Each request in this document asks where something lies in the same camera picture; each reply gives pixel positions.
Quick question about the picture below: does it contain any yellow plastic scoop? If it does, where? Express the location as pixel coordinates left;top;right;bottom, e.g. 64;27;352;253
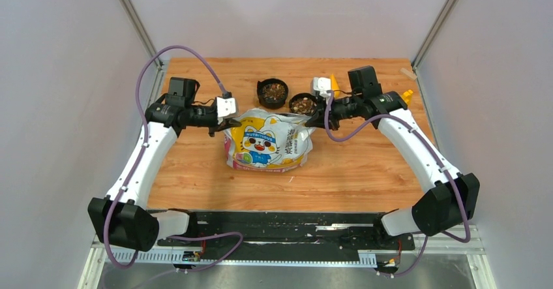
329;74;341;99

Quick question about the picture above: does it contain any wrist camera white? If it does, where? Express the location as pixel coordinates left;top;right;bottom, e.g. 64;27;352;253
215;97;239;121
311;77;332;102

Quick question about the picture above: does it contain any aluminium frame post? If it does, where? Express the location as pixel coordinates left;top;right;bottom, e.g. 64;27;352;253
411;0;458;72
119;0;157;57

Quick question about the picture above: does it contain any right aluminium frame post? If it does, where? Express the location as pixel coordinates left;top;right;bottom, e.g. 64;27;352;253
411;0;458;72

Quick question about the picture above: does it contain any colourful toy block figure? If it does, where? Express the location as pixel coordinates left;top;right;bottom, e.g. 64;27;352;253
401;89;414;106

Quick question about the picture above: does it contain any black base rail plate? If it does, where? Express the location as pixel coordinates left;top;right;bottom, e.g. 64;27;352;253
157;211;420;266

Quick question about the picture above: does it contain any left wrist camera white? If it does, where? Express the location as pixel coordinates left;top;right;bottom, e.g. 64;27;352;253
215;97;239;121

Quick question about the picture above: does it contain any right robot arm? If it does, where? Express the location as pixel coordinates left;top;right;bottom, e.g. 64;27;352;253
306;66;480;249

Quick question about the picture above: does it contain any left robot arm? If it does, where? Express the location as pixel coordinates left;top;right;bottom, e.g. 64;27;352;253
87;78;239;252

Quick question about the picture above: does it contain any black bowl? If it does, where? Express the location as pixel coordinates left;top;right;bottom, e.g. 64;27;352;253
288;93;318;116
256;78;289;110

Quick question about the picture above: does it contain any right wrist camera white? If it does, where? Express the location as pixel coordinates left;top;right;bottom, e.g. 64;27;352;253
311;77;332;102

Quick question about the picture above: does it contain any pet food bag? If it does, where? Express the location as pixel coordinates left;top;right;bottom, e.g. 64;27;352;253
224;108;315;172

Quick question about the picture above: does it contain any black bowl right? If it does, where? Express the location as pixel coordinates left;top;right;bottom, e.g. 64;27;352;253
288;93;318;116

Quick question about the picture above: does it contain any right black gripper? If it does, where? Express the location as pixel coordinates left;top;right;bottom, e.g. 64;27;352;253
306;92;363;131

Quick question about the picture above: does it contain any left aluminium frame post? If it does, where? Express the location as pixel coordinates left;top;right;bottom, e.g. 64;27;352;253
119;0;157;57

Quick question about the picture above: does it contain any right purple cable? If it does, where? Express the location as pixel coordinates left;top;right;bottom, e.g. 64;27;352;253
323;90;471;279

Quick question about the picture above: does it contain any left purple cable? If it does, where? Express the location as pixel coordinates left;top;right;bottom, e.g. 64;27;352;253
102;44;245;279

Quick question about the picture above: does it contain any purple cable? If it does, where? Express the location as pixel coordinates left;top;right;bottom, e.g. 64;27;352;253
323;90;471;279
102;44;245;279

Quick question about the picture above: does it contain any black bowl left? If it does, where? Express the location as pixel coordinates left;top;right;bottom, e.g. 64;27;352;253
256;78;289;110

